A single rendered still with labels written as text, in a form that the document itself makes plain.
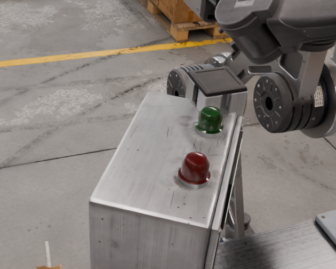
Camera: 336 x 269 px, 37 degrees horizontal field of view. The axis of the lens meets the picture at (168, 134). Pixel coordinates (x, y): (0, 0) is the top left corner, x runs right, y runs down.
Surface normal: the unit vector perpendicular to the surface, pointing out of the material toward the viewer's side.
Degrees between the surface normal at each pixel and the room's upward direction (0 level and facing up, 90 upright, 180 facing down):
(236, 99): 90
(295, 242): 0
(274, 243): 0
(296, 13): 42
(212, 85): 0
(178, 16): 91
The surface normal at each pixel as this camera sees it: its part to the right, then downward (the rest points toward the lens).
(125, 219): -0.23, 0.56
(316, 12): -0.58, -0.43
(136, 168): 0.07, -0.80
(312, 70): 0.36, 0.58
